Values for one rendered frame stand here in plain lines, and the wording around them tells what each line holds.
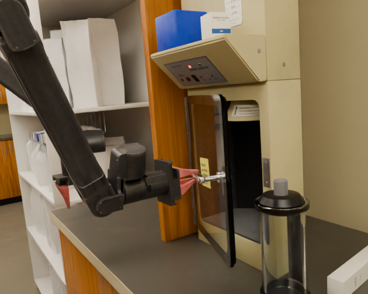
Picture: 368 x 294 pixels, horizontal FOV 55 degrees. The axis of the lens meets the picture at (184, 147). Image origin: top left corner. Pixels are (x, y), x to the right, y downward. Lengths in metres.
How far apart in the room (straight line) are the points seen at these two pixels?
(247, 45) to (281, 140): 0.23
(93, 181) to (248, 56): 0.41
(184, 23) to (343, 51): 0.53
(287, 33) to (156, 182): 0.45
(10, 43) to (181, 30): 0.48
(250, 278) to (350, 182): 0.50
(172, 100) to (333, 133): 0.54
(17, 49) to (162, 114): 0.60
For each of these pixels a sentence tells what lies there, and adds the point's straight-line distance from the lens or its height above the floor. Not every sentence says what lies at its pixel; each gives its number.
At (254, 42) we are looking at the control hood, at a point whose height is 1.49.
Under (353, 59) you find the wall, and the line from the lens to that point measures 1.21.
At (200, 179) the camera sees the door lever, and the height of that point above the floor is 1.20.
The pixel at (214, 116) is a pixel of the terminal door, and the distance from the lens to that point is 0.81.
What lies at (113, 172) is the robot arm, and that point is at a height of 1.25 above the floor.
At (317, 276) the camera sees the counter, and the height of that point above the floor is 0.94.
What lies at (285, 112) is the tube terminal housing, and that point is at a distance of 0.87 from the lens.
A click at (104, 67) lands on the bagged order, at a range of 2.10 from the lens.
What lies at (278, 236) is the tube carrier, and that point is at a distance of 0.74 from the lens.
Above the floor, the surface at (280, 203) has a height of 1.17.
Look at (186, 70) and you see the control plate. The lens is 0.94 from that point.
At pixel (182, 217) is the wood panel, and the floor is 1.00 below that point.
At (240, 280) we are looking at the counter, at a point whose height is 0.94.
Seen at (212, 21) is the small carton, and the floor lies 1.55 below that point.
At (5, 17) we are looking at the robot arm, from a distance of 0.56.
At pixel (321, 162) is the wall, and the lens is 1.30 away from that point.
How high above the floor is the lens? 1.40
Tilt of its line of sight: 9 degrees down
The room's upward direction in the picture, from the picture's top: 4 degrees counter-clockwise
